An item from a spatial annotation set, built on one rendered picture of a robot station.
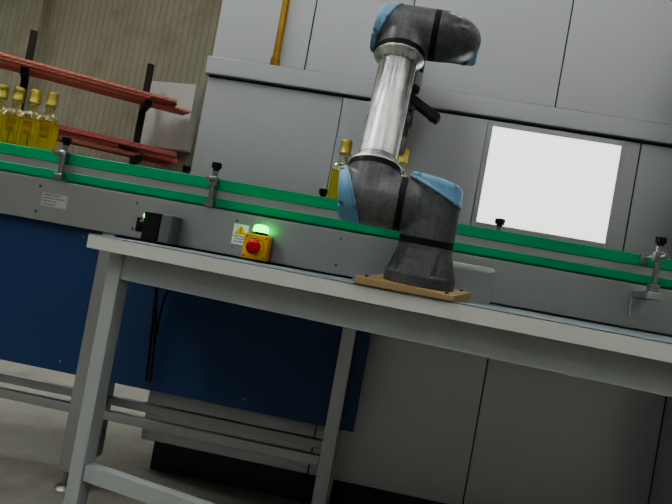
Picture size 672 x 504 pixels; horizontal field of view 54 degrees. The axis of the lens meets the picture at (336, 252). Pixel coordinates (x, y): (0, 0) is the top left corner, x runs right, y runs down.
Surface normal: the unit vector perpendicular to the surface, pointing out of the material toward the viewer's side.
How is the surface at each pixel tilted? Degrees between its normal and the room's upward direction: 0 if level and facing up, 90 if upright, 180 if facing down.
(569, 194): 90
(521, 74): 90
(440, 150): 90
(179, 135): 90
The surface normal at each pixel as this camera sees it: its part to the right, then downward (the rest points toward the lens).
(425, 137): -0.10, -0.04
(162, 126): -0.34, -0.08
